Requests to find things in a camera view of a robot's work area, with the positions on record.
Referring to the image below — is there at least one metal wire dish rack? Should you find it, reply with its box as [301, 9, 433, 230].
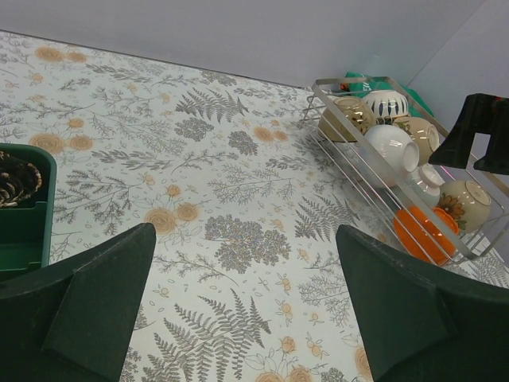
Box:
[303, 77, 508, 266]

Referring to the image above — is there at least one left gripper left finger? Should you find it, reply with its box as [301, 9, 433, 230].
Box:
[1, 223, 156, 381]

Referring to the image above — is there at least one coiled braided cord top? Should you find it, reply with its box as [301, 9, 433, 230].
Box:
[0, 150, 43, 209]

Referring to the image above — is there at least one floral tablecloth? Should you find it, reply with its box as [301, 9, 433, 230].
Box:
[0, 29, 509, 382]

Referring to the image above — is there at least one green folded cloth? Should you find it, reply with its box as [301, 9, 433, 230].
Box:
[340, 72, 433, 120]

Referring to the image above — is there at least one orange plastic bowl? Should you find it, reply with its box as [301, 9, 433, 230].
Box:
[393, 205, 456, 266]

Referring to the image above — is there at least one beige gold dotted bowl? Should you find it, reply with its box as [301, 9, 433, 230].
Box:
[317, 96, 376, 143]

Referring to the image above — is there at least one plain white bowl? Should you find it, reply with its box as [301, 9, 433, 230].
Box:
[359, 124, 419, 188]

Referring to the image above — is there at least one pale green checked bowl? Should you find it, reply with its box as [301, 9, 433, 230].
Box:
[406, 163, 445, 208]

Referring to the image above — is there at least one beige bowl green leaf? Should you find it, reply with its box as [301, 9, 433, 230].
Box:
[393, 116, 440, 166]

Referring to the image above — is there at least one beige orange flower bowl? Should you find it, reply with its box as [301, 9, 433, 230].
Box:
[438, 181, 492, 234]

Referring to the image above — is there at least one white blue striped bowl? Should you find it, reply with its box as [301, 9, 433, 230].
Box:
[362, 90, 409, 118]

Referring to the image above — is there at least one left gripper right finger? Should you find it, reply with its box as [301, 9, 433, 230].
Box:
[336, 225, 508, 381]

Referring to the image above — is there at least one green compartment tray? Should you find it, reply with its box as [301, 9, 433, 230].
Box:
[1, 143, 57, 281]

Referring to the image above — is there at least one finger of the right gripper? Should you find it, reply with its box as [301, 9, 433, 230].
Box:
[429, 93, 496, 169]
[475, 96, 508, 173]

